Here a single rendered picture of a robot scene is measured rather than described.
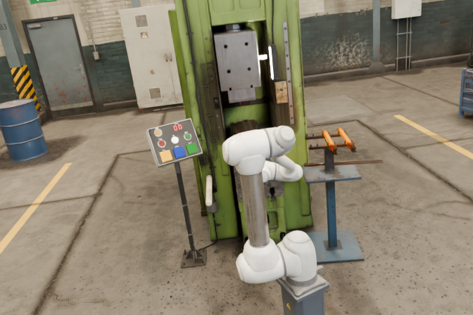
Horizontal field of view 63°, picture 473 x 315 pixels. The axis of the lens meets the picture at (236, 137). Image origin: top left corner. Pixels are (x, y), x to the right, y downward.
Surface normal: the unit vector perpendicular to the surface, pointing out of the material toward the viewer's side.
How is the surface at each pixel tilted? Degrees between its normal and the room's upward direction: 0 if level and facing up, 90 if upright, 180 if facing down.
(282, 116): 90
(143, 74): 90
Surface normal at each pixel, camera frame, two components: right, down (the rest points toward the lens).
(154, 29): 0.07, 0.32
